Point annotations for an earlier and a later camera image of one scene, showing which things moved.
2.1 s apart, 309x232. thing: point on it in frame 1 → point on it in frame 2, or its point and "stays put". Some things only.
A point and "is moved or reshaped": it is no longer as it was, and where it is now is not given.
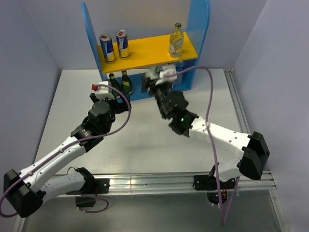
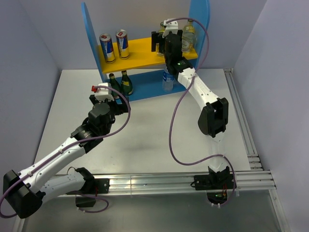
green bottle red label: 115,83 stays put
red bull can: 122,43 stays put
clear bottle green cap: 176,41 is moved or reshaped
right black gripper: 147,83 → 156,37
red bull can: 107,48 stays put
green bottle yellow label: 126,86 stays put
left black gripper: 122,107 stays put
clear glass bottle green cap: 153,74 → 162,28
